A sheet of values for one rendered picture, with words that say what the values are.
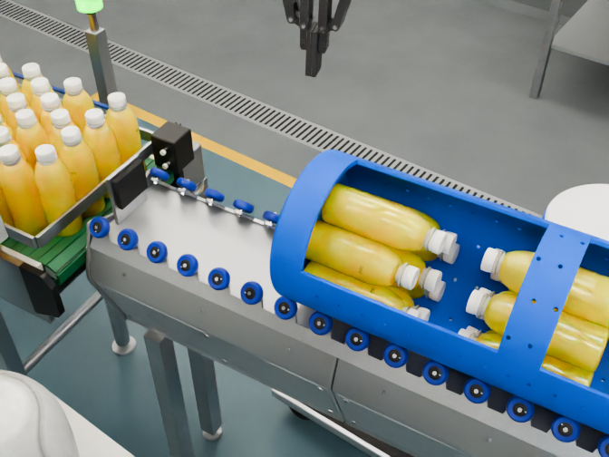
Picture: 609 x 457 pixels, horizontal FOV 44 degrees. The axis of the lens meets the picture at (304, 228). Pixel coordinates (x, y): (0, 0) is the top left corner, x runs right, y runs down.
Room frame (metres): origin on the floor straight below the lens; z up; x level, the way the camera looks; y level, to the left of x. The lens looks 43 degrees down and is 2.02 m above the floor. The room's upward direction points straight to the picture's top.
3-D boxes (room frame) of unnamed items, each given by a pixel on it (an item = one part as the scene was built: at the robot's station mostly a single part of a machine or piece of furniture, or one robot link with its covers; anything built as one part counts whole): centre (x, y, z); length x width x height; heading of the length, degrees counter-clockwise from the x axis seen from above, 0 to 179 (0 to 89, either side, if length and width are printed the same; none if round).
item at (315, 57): (0.94, -0.02, 1.50); 0.03 x 0.01 x 0.07; 162
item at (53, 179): (1.22, 0.52, 1.00); 0.07 x 0.07 x 0.20
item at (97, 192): (1.28, 0.44, 0.96); 0.40 x 0.01 x 0.03; 151
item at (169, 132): (1.44, 0.31, 0.95); 0.10 x 0.07 x 0.10; 151
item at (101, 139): (1.35, 0.45, 1.00); 0.07 x 0.07 x 0.20
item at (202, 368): (1.27, 0.28, 0.31); 0.06 x 0.06 x 0.63; 61
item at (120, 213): (1.24, 0.37, 0.99); 0.10 x 0.02 x 0.12; 151
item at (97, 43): (1.74, 0.53, 0.55); 0.04 x 0.04 x 1.10; 61
